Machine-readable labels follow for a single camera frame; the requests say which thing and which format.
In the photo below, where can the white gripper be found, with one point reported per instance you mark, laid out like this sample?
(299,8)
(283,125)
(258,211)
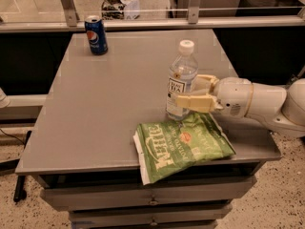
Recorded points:
(233,96)

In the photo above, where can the clear plastic water bottle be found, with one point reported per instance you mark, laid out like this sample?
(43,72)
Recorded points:
(181,77)

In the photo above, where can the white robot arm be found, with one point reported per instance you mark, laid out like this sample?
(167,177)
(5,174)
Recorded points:
(279,109)

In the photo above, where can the green jalapeno chip bag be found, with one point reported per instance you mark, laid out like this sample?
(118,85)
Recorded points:
(166,148)

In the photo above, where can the white plastic bag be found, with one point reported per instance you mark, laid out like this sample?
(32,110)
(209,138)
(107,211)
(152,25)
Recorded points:
(120,9)

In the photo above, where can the blue Pepsi soda can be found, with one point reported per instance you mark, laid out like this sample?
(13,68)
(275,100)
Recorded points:
(96,35)

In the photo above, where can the grey drawer cabinet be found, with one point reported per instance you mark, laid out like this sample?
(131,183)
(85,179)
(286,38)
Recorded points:
(81,149)

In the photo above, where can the lower grey drawer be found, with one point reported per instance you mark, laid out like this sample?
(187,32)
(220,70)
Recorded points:
(167,216)

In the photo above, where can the grey drawer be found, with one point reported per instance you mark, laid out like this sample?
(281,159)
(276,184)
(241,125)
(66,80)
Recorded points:
(131,195)
(167,216)

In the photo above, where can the upper grey drawer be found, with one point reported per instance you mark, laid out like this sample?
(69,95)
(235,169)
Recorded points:
(131,195)

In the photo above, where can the black floor stand leg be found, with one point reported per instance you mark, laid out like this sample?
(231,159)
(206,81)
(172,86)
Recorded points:
(20,193)

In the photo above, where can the metal window frame rail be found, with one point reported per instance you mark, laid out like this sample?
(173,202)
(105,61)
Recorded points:
(165,24)

